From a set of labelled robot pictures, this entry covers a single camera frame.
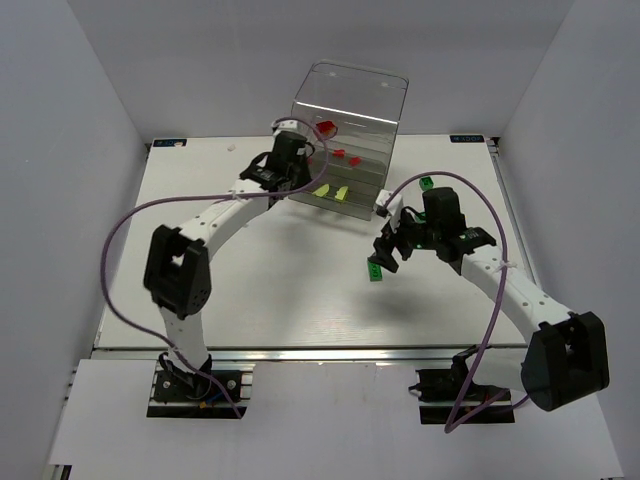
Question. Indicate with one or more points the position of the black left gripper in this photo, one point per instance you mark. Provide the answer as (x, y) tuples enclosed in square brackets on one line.
[(300, 167)]

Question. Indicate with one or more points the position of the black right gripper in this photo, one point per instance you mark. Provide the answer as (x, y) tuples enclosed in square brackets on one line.
[(396, 240)]

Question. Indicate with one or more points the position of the green lego plate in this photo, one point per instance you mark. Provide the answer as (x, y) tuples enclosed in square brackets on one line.
[(374, 272)]

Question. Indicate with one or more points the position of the yellow-green lego wedge piece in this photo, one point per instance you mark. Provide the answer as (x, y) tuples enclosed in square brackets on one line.
[(322, 191)]

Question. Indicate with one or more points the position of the large red lego piece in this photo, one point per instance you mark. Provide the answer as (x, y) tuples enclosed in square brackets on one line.
[(327, 128)]

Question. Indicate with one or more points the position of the light green lego assembly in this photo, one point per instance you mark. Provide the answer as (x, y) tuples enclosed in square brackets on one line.
[(341, 194)]

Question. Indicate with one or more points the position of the clear drawer container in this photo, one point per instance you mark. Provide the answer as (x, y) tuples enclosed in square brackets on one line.
[(366, 105)]

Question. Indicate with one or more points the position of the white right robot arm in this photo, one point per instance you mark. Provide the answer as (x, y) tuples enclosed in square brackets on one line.
[(566, 357)]

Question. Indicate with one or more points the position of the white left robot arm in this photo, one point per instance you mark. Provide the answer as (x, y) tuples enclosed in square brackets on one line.
[(177, 272)]

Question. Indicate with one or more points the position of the small green lego cube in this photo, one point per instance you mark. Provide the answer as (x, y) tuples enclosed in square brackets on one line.
[(426, 183)]

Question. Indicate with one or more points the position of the blue label left corner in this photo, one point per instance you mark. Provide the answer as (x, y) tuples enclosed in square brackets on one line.
[(169, 143)]

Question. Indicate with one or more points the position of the blue label corner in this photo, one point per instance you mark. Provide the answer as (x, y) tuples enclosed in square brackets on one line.
[(469, 138), (169, 143)]

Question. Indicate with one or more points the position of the blue label right corner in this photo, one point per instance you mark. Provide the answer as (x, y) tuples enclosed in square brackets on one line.
[(469, 138)]

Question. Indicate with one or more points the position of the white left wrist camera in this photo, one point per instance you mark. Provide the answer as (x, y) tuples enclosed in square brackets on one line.
[(289, 125)]

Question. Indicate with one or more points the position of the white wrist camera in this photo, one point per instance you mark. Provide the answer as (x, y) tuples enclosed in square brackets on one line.
[(289, 125), (389, 205)]

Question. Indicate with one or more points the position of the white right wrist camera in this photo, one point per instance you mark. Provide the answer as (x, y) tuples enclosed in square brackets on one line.
[(389, 205)]

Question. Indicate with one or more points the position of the aluminium table front rail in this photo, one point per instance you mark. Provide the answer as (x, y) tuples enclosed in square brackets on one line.
[(340, 354)]

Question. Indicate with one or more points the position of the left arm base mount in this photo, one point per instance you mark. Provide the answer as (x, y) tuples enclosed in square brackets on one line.
[(178, 394)]

